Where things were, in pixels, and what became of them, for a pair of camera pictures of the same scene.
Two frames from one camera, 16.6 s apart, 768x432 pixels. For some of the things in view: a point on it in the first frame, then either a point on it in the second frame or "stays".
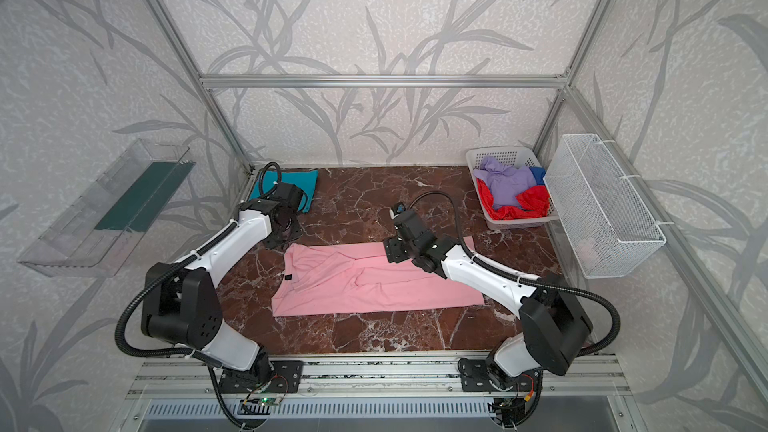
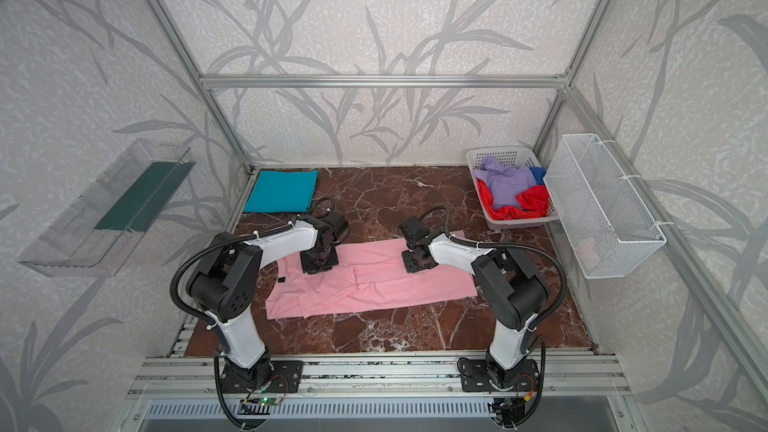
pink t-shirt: [326, 278] stays
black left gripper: [289, 234] to [318, 263]
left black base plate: [286, 377] stays
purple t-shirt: [506, 182] stays
